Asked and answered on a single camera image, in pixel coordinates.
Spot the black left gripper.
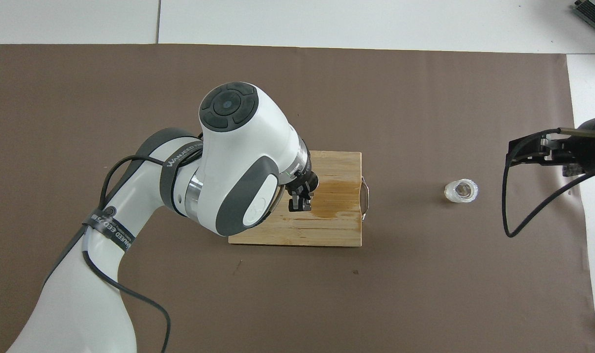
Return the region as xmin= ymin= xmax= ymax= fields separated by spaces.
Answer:
xmin=282 ymin=167 xmax=320 ymax=213

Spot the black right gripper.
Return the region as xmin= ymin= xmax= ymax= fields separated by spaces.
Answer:
xmin=507 ymin=126 xmax=595 ymax=178

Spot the small clear glass cup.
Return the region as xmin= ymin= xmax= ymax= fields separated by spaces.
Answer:
xmin=444 ymin=178 xmax=479 ymax=203

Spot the wooden cutting board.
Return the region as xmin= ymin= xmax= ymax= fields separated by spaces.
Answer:
xmin=228 ymin=150 xmax=370 ymax=247

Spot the brown table mat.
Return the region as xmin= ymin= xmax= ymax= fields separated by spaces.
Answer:
xmin=0 ymin=43 xmax=595 ymax=353

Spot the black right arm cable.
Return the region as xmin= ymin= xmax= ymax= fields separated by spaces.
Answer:
xmin=502 ymin=127 xmax=595 ymax=238

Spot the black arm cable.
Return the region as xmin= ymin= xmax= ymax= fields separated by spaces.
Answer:
xmin=502 ymin=127 xmax=595 ymax=238
xmin=80 ymin=131 xmax=206 ymax=353

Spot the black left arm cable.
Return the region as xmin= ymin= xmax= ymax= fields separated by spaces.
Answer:
xmin=80 ymin=131 xmax=206 ymax=353

